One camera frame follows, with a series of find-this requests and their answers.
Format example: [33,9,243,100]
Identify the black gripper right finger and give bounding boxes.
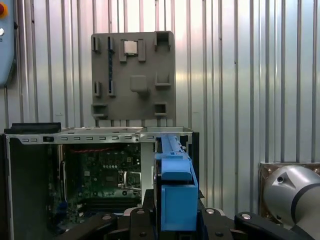
[196,191,309,240]

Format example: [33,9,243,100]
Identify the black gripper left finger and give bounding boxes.
[56,189,161,240]

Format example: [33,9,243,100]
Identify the black RAM slot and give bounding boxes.
[82,196,141,205]
[82,202,141,211]

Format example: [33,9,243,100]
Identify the metal socket cover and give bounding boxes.
[119,169,142,191]

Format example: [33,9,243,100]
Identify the green motherboard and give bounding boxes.
[48,143,143,227]

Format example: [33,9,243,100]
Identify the black open PC case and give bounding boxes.
[0,121,201,240]

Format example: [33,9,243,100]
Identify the grey parts rack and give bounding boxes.
[90,30,176,120]

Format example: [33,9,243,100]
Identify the silver CPU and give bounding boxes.
[124,39,139,55]

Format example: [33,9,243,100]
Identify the pale blue teach pendant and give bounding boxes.
[0,0,19,88]

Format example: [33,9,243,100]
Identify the brown square base plate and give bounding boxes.
[258,161,320,226]

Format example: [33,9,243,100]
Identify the red twisted wire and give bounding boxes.
[69,146,119,154]

